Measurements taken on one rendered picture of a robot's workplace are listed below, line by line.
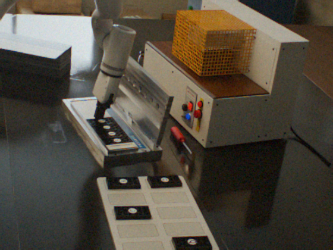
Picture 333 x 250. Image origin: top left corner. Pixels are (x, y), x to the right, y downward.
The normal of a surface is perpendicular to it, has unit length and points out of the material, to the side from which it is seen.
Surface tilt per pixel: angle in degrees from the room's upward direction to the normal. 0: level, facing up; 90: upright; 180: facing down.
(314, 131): 0
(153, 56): 90
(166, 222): 0
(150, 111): 81
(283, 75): 90
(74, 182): 0
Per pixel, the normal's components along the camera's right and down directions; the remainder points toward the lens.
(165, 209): 0.12, -0.89
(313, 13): -0.96, 0.01
